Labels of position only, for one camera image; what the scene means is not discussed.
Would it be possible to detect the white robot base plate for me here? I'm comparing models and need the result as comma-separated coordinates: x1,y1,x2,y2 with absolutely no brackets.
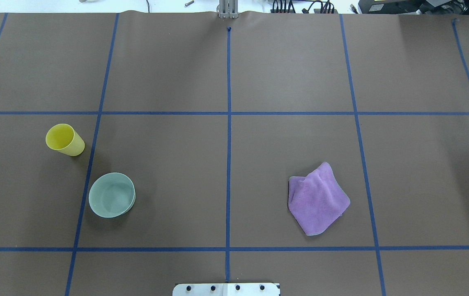
172,282,281,296

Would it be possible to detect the mint green bowl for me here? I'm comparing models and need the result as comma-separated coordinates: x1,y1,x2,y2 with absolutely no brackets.
88,172,136,218

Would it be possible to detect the aluminium frame post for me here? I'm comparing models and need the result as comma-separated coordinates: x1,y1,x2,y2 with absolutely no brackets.
216,0,239,19

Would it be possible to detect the yellow plastic cup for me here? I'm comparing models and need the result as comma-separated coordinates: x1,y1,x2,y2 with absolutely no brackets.
45,123,85,157

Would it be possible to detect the purple cloth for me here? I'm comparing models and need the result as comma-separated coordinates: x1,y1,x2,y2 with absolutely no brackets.
287,162,351,236

